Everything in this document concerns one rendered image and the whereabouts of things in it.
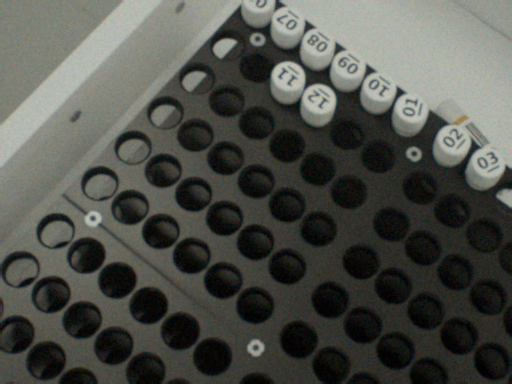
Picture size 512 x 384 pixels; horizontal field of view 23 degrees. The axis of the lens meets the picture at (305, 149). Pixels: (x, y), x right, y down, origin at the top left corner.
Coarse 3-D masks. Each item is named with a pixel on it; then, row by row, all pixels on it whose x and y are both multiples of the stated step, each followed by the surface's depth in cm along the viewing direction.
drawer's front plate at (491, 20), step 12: (456, 0) 55; (468, 0) 54; (480, 0) 54; (492, 0) 53; (504, 0) 53; (480, 12) 55; (492, 12) 54; (504, 12) 53; (492, 24) 55; (504, 24) 54; (504, 36) 55
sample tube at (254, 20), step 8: (248, 0) 46; (256, 0) 46; (264, 0) 46; (272, 0) 46; (248, 8) 46; (256, 8) 46; (264, 8) 46; (272, 8) 46; (248, 16) 46; (256, 16) 46; (264, 16) 46; (248, 24) 47; (256, 24) 47; (264, 24) 47
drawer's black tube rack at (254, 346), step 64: (192, 64) 46; (256, 64) 48; (128, 128) 45; (192, 128) 48; (256, 128) 48; (320, 128) 45; (64, 192) 44; (128, 192) 44; (192, 192) 47; (256, 192) 47; (320, 192) 44; (384, 192) 45; (448, 192) 45; (64, 256) 43; (128, 256) 43; (192, 256) 46; (256, 256) 47; (320, 256) 44; (384, 256) 44; (448, 256) 44; (0, 320) 42; (64, 320) 42; (128, 320) 42; (192, 320) 43; (256, 320) 46; (320, 320) 43; (384, 320) 43; (448, 320) 43
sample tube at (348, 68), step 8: (336, 56) 45; (344, 56) 45; (352, 56) 45; (360, 56) 45; (336, 64) 45; (344, 64) 45; (352, 64) 45; (360, 64) 45; (336, 72) 45; (344, 72) 45; (352, 72) 45; (360, 72) 45; (336, 80) 45; (344, 80) 45; (352, 80) 45; (360, 80) 46; (344, 88) 46; (352, 88) 46
